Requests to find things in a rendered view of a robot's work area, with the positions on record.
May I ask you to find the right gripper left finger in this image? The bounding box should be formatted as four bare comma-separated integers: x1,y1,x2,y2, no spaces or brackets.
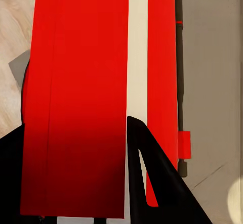
0,124,25,224

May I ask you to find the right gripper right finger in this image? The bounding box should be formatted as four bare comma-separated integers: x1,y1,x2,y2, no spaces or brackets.
127,116,213,224

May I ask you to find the radio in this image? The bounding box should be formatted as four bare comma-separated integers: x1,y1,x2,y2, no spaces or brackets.
20,0,191,224

